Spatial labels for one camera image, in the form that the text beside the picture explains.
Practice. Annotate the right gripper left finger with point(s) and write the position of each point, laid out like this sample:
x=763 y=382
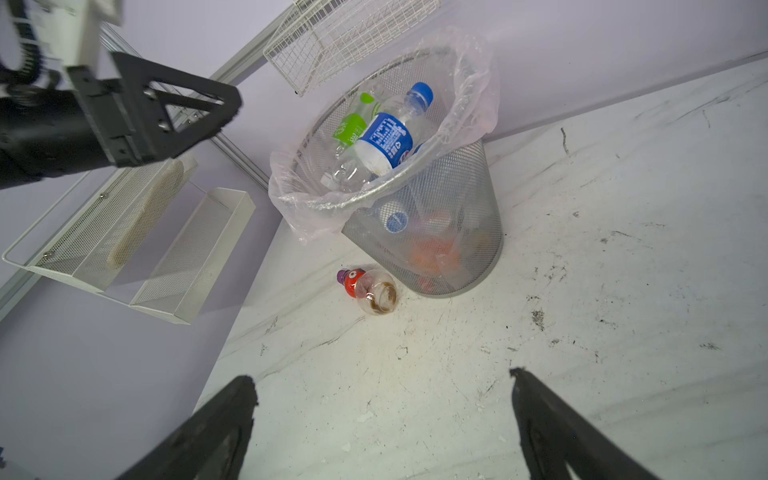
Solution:
x=211 y=444

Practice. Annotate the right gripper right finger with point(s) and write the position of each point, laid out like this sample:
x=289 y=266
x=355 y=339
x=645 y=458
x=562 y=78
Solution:
x=558 y=443

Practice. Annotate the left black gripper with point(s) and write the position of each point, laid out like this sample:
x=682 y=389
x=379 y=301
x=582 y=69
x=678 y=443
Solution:
x=153 y=112

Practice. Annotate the green label clear bottle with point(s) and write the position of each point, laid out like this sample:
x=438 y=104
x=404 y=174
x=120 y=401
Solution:
x=360 y=112

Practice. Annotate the red cap small bottle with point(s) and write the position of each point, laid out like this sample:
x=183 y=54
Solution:
x=374 y=290

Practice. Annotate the small blue label bottle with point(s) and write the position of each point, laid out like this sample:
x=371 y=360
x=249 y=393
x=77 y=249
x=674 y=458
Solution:
x=398 y=128

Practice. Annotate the orange label yellow-cap bottle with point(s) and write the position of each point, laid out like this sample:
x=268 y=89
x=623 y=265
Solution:
x=433 y=256

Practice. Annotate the Pocari bottle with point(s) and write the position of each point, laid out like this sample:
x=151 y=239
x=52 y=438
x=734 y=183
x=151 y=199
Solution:
x=394 y=216

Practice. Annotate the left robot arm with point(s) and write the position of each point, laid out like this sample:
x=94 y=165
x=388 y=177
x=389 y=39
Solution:
x=58 y=119

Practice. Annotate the clear plastic bin liner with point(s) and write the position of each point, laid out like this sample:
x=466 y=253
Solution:
x=464 y=72

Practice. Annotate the grey mesh waste bin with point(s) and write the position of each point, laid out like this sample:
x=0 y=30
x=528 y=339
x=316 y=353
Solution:
x=475 y=229

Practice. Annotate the beige cloth in shelf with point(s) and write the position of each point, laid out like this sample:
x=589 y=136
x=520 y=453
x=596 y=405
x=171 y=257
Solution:
x=160 y=195

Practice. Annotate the white lower mesh shelf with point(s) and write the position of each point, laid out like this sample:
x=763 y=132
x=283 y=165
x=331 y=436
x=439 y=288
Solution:
x=178 y=287

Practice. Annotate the white mesh shelf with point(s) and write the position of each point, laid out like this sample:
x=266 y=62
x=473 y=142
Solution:
x=178 y=287
x=71 y=241

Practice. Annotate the white upper mesh shelf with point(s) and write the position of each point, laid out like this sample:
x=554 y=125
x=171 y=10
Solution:
x=71 y=241

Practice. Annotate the white wire wall basket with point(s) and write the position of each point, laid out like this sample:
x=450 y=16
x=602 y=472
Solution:
x=316 y=40

